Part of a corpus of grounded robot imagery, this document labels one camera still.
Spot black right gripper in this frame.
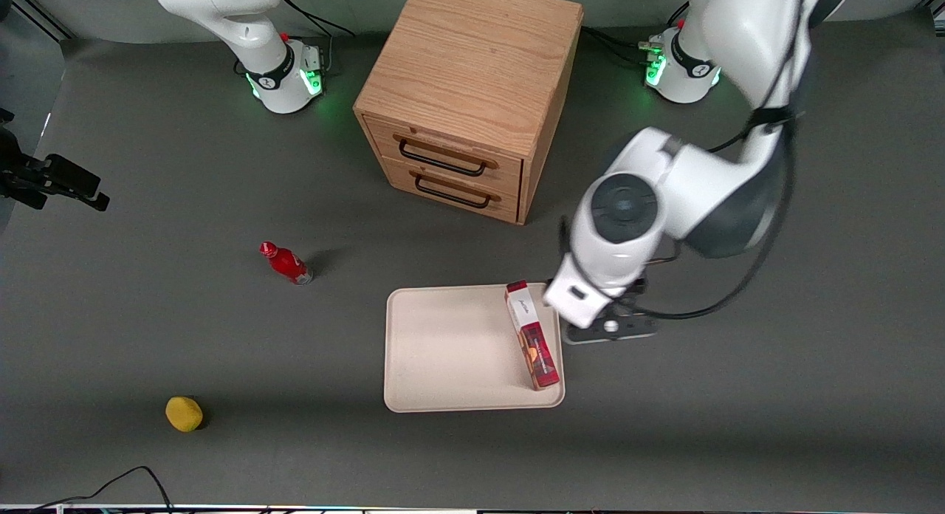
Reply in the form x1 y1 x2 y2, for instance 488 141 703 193
0 109 111 213

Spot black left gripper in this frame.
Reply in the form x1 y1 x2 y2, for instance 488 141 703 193
614 276 652 321

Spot red cookie box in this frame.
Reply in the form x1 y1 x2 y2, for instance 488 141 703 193
505 280 560 391

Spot beige rectangular tray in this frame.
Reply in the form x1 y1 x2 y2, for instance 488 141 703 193
383 282 567 414

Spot small red bottle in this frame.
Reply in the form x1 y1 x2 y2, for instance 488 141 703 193
259 241 314 286

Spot yellow lemon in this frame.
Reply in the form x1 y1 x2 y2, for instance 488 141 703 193
165 397 205 433

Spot wooden drawer front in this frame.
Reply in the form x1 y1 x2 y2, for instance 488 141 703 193
364 115 524 197
380 157 521 225

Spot wooden two-drawer cabinet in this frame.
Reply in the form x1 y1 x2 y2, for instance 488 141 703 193
353 0 585 226

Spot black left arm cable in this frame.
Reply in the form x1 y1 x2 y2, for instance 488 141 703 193
633 0 807 321

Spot black drawer handle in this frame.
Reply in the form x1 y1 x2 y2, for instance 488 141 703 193
415 173 493 209
399 135 488 178

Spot black left base cables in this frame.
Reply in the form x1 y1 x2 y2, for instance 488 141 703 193
582 1 691 68

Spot black base cables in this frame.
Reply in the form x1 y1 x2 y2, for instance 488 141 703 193
582 1 691 68
281 0 357 75

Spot black right base cables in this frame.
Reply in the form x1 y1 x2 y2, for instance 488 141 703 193
281 0 357 75

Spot black cable at table edge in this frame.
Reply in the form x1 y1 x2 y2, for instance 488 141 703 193
30 466 174 514

